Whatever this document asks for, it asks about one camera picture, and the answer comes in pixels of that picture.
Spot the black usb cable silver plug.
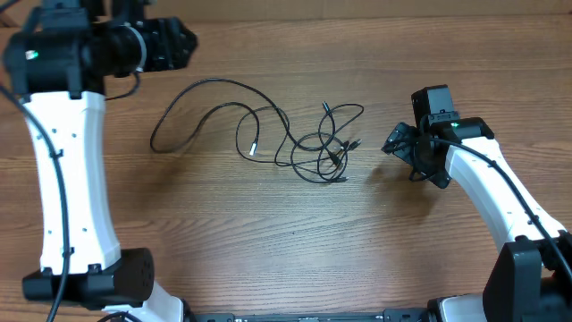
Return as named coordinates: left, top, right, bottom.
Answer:
left=234, top=106, right=350, bottom=185

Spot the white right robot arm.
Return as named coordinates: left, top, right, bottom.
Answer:
left=382, top=85, right=571, bottom=322

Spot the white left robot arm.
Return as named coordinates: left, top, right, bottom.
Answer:
left=2, top=0, right=198, bottom=322

